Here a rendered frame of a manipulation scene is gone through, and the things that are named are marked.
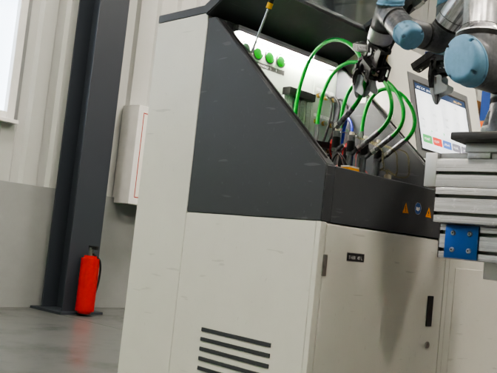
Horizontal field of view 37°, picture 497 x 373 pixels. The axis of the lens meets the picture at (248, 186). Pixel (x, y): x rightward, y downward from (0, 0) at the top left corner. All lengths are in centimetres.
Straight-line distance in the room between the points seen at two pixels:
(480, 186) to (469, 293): 90
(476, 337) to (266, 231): 99
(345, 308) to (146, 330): 75
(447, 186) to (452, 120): 128
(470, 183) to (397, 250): 51
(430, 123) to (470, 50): 121
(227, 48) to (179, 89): 26
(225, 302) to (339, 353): 38
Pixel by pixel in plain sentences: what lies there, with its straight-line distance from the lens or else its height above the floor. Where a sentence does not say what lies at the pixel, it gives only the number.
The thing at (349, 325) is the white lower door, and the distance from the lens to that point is 220.
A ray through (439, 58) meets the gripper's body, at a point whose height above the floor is 135.
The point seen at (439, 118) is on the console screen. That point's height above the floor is 130.
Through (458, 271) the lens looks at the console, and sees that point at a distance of 269.
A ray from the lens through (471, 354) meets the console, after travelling 282.
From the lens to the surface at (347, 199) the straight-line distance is 215.
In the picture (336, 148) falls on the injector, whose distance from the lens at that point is 250.
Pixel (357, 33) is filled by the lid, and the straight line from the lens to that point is 291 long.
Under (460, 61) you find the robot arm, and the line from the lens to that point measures 187.
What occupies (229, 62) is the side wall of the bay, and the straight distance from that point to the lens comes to 244.
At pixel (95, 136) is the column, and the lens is 623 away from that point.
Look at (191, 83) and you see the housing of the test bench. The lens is 256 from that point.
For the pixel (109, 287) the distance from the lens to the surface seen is 692.
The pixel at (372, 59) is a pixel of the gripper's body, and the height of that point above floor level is 129.
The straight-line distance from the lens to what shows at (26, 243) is 636.
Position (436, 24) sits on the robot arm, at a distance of 221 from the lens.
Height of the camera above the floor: 71
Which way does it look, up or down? 4 degrees up
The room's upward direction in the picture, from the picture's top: 6 degrees clockwise
